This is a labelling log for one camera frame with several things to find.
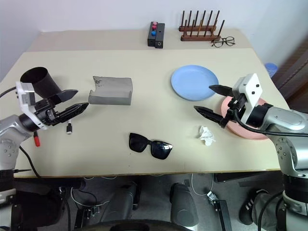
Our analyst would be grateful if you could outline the black metal table foot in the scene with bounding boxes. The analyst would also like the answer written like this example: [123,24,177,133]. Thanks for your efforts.
[206,191,233,231]

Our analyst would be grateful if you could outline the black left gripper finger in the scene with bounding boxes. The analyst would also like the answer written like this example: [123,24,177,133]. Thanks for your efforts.
[57,102,90,123]
[56,89,79,103]

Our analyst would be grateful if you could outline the blue water bottle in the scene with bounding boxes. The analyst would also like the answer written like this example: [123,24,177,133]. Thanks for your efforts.
[264,63,279,78]

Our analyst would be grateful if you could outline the grey cloth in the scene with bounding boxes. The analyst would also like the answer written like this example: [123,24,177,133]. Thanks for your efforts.
[88,75,134,106]

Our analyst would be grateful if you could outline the brown wooden peg rack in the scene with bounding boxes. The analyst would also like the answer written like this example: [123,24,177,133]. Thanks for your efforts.
[178,10,226,42]

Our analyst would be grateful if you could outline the white floor cable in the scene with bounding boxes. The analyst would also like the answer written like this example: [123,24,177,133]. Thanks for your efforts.
[191,172,215,197]

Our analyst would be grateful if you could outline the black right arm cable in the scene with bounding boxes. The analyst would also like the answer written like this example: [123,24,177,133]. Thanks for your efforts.
[232,109,308,138]

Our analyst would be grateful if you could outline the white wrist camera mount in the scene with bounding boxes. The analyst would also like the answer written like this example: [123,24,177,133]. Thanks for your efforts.
[231,73,263,126]
[15,81,48,131]

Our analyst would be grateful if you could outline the black round pen cup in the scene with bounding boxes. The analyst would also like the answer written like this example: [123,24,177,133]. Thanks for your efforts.
[20,67,62,100]

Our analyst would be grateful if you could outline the crumpled white tissue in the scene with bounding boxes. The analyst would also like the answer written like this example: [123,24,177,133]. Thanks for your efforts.
[198,125,216,146]

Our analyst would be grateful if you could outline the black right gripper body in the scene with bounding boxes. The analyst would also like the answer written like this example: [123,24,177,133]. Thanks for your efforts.
[227,87,248,123]

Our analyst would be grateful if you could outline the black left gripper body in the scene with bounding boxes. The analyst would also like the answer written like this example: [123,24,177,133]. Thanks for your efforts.
[33,98,73,127]

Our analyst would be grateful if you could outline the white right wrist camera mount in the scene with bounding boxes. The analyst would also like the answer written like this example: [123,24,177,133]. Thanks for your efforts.
[231,73,263,126]

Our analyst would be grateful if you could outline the pink plate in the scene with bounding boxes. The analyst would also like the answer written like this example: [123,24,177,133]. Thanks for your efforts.
[220,96,270,141]

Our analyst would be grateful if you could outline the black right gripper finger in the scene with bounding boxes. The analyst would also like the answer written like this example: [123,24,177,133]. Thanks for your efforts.
[193,105,229,128]
[208,84,234,97]

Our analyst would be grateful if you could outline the dark ribbed object beside table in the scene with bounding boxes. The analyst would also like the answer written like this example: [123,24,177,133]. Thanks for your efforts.
[273,42,308,100]

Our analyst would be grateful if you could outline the black sunglasses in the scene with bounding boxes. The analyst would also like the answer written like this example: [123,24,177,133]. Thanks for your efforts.
[128,132,174,160]

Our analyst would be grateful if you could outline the black white striped shoe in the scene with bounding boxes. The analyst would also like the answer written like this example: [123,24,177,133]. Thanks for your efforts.
[239,188,270,226]

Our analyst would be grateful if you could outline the grey trouser leg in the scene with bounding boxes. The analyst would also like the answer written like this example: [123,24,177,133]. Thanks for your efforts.
[252,192,291,231]

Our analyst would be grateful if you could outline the small white black adapter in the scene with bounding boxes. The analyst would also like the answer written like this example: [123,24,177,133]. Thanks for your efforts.
[66,118,74,136]

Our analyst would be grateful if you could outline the black box with coloured buttons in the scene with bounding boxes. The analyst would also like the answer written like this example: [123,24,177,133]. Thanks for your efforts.
[147,21,159,47]

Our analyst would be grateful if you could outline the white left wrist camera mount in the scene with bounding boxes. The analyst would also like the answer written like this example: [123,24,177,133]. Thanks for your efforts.
[15,81,48,131]

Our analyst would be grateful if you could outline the dark thin-framed eyeglasses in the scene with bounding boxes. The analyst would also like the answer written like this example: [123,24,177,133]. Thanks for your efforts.
[211,36,236,48]

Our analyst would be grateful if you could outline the light blue plate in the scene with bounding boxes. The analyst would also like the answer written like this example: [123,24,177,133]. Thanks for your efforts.
[170,64,220,101]

